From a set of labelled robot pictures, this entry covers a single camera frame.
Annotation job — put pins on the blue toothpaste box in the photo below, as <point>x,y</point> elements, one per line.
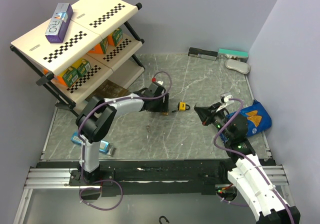
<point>105,147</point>

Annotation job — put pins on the black rectangular box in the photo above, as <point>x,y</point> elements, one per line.
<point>202,54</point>

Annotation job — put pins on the grey oval case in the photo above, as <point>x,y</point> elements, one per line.
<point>238,66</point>

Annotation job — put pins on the black hook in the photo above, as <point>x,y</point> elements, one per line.
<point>163,218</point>

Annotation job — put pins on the brown foil pouch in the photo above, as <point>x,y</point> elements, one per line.
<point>109,89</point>

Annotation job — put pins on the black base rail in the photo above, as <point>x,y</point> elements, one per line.
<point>133,177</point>

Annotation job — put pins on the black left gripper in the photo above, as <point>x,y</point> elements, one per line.
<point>163,106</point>

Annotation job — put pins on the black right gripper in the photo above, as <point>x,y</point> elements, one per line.
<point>206,114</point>

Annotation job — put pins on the yellow padlock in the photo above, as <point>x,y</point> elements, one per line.
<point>181,107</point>

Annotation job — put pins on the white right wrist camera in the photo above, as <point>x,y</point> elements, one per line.
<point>226,99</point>

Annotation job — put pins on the teal white box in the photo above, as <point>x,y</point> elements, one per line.
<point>233,54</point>

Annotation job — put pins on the white checkered shelf rack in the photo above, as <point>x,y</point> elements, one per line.
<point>92,21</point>

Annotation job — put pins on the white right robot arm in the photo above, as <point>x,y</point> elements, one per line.
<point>243,168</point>

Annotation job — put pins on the purple silver box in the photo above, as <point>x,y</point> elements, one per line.
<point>59,23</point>

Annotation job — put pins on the blue Doritos chip bag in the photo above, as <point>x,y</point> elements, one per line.
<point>250,121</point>

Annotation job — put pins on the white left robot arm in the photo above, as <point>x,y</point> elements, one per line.
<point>95,120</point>

